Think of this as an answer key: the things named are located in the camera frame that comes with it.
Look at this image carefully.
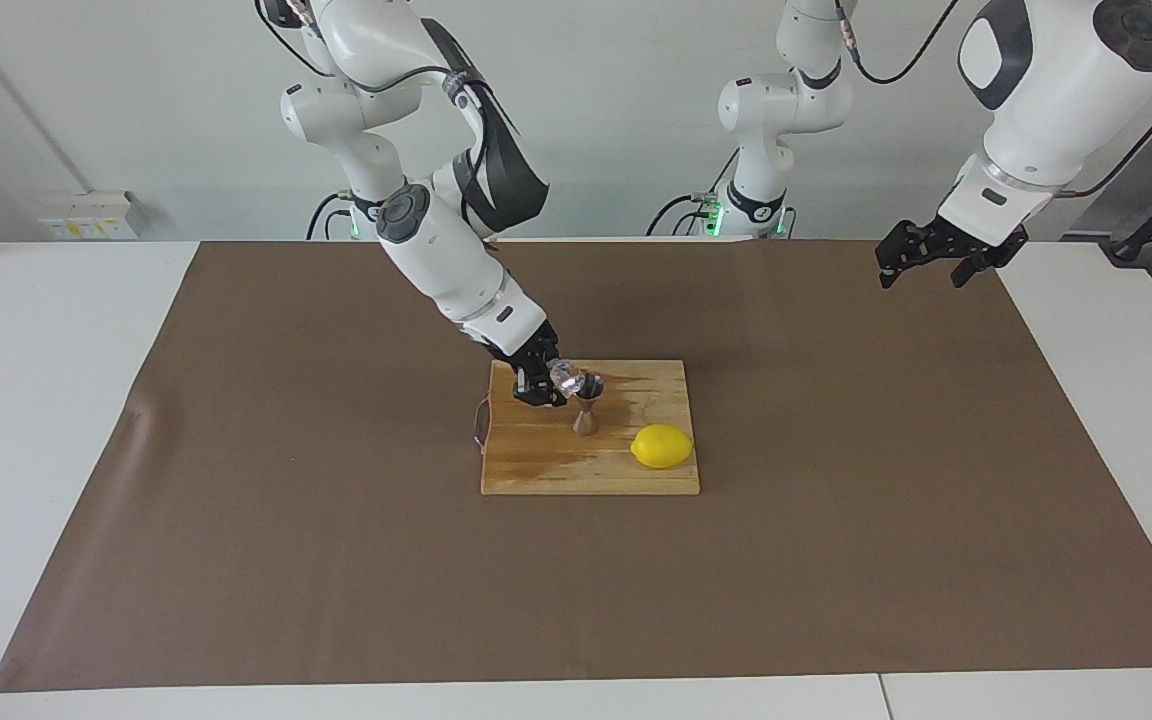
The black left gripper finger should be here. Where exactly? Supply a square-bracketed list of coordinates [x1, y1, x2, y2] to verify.
[951, 258, 1005, 289]
[876, 222, 940, 289]

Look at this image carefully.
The steel double jigger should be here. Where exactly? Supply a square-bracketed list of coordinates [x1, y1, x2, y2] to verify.
[572, 372, 605, 437]

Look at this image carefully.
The wooden cutting board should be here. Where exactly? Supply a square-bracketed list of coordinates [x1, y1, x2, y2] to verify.
[472, 360, 701, 497]

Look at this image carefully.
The yellow lemon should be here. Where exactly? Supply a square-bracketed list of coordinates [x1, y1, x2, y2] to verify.
[630, 423, 695, 470]

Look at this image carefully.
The brown paper table mat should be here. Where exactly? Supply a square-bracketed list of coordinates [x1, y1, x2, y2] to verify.
[0, 238, 1152, 693]

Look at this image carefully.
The black left base cable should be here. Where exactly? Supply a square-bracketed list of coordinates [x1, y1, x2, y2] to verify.
[646, 150, 737, 239]

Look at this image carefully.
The black base cable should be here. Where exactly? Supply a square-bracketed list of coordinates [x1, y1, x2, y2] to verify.
[306, 193, 355, 241]
[646, 150, 737, 239]

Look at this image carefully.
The black right base cable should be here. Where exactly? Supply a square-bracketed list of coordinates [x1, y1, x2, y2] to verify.
[306, 193, 355, 241]

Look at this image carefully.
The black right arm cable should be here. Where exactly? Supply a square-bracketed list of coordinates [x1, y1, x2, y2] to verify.
[256, 0, 497, 201]

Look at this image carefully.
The white wall socket box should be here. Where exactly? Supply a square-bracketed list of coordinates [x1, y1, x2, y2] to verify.
[39, 192, 144, 241]

